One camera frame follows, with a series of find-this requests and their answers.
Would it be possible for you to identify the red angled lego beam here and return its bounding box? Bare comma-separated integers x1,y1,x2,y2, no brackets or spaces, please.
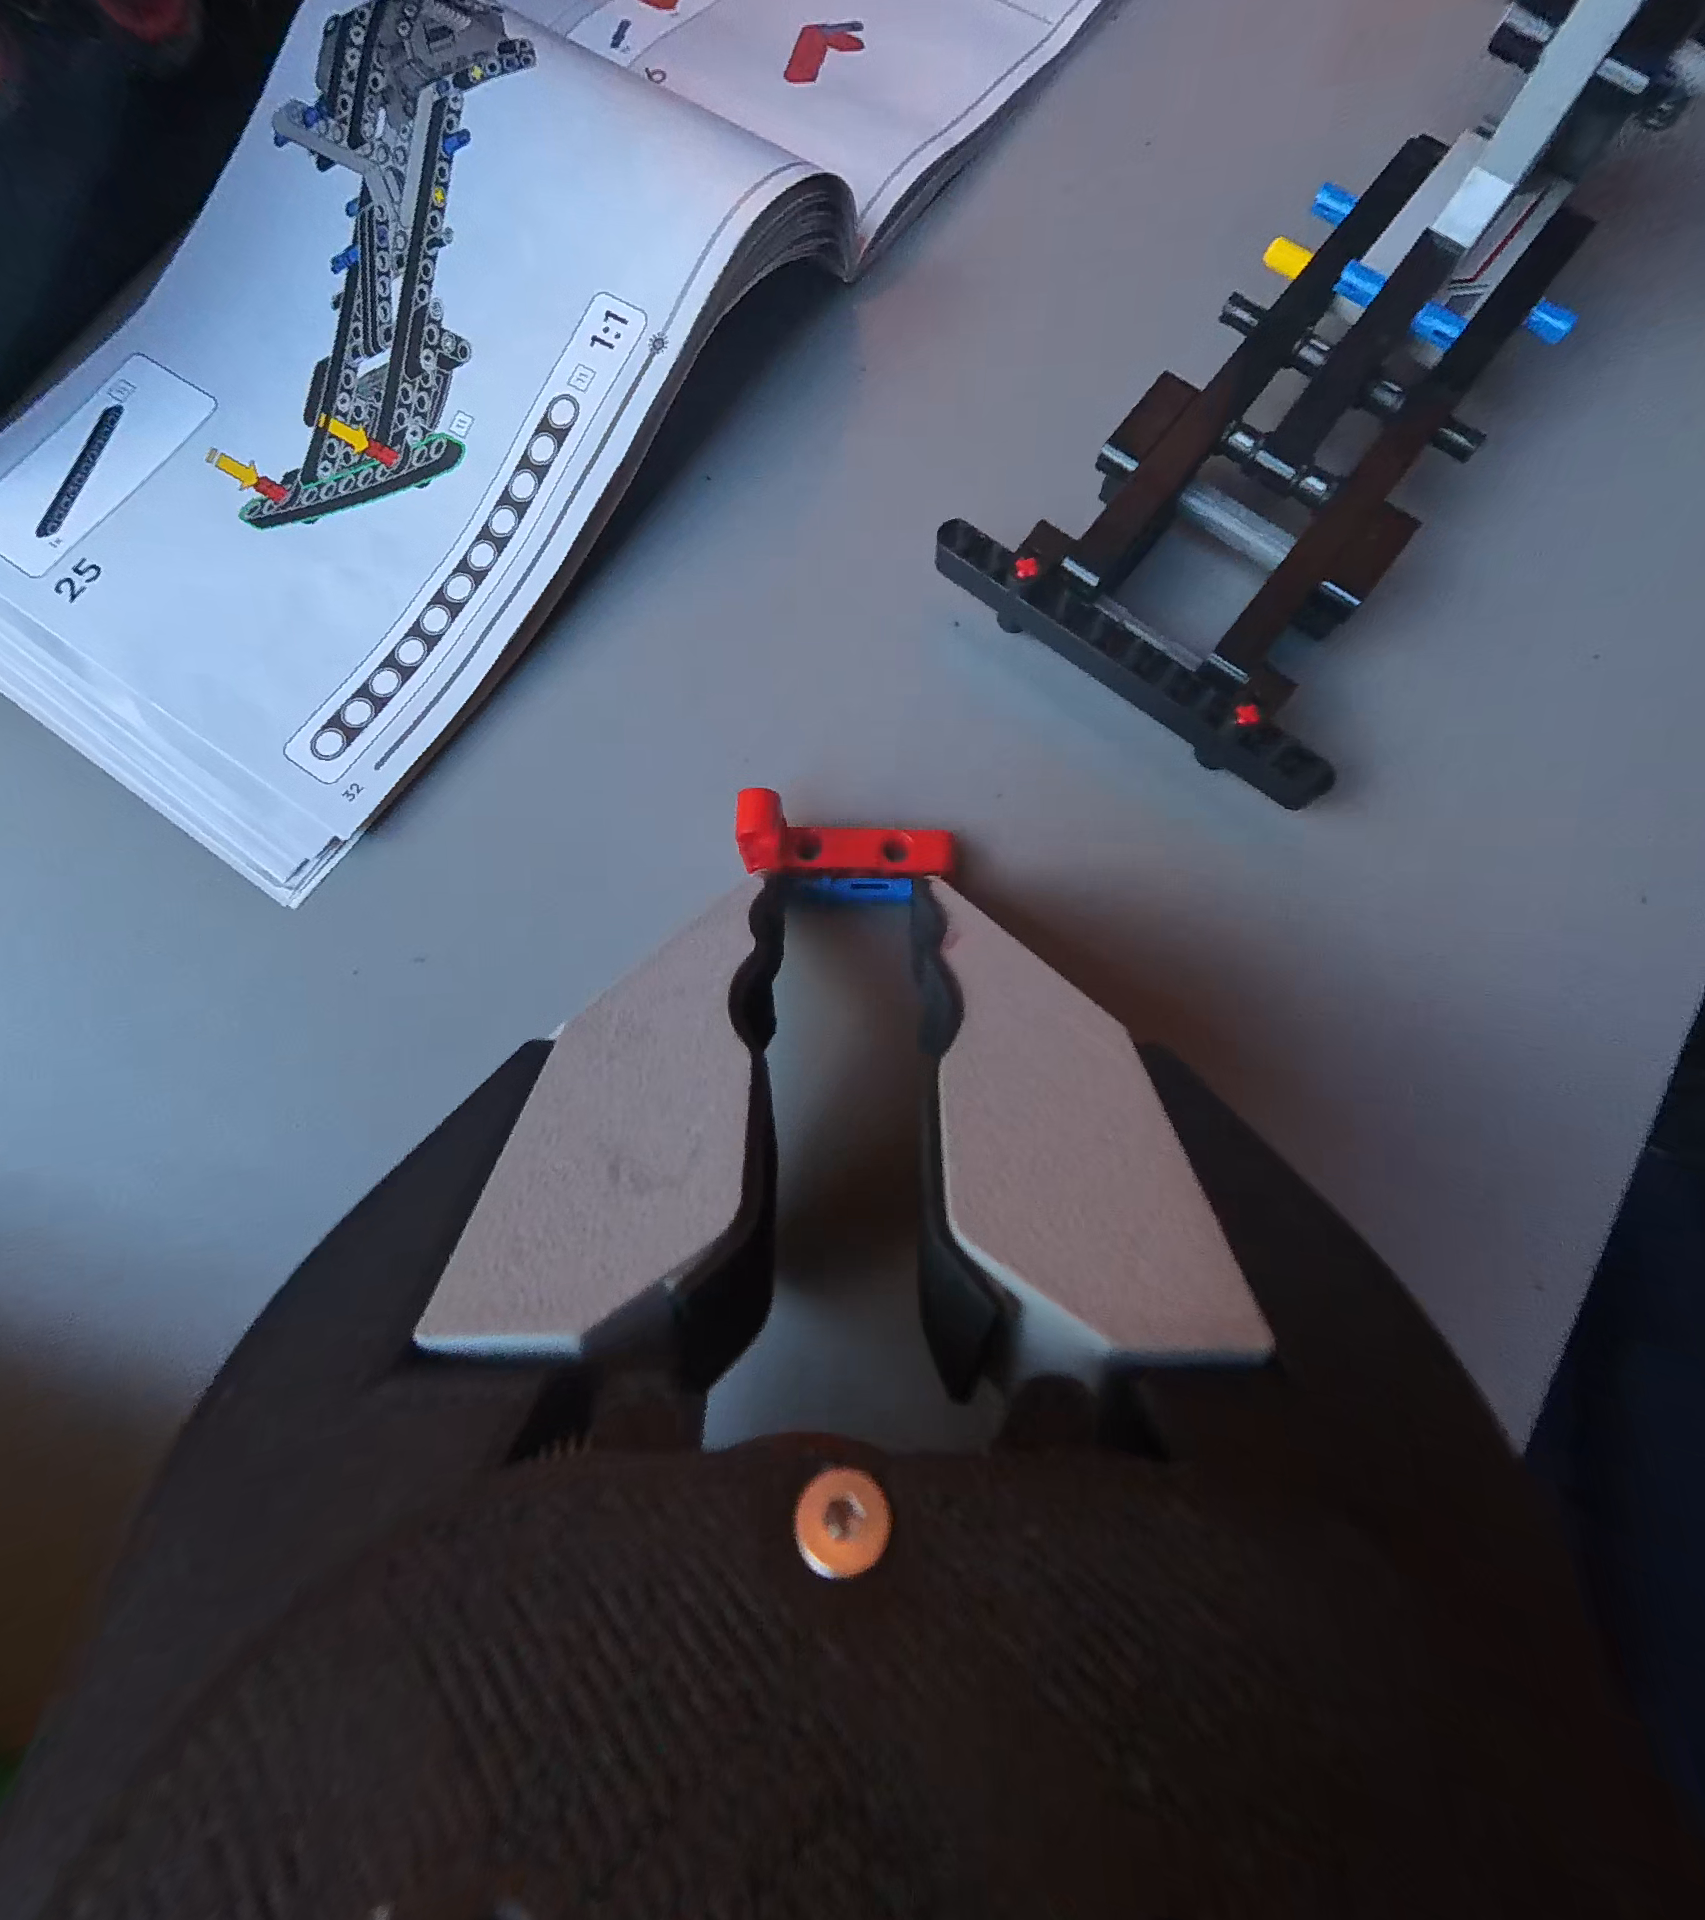
735,786,959,883

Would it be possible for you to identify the black lego chassis model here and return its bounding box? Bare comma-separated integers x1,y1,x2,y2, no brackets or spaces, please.
937,0,1705,812

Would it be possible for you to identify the dark bag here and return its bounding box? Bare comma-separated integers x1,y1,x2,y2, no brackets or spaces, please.
0,0,329,512

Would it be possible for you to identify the lego instruction booklet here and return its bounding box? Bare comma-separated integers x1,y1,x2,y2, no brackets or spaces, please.
0,0,1109,913

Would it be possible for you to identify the person's leg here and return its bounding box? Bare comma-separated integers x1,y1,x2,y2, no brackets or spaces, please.
1520,870,1705,1920

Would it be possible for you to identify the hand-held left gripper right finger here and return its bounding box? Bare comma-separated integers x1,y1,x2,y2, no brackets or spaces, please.
909,877,1277,1404

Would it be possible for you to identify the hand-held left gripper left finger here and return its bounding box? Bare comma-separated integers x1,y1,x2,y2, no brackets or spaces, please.
415,877,778,1399

